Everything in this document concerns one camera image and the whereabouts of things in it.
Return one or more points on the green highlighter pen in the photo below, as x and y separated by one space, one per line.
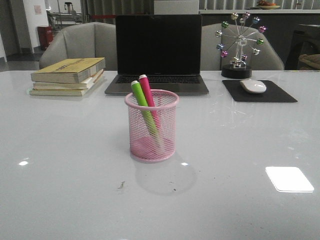
139 95

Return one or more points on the pink highlighter pen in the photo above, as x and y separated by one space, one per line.
145 85

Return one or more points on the pink mesh pen holder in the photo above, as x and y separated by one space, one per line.
142 145

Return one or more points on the grey laptop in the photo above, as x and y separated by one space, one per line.
165 48

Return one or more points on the middle book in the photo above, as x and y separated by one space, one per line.
84 85

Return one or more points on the ferris wheel desk ornament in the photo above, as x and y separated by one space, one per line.
239 39

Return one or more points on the right grey armchair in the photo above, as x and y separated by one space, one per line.
210 59

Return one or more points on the grey armchair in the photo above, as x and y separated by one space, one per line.
88 40
210 59

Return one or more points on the top yellow book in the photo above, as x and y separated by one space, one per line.
71 70

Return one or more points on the white computer mouse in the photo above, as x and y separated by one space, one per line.
253 86

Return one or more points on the left grey armchair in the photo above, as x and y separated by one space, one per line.
88 40

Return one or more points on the bottom book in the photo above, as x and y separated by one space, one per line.
58 92

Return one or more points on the red bin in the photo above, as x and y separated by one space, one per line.
45 35

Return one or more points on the fruit bowl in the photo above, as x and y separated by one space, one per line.
267 5

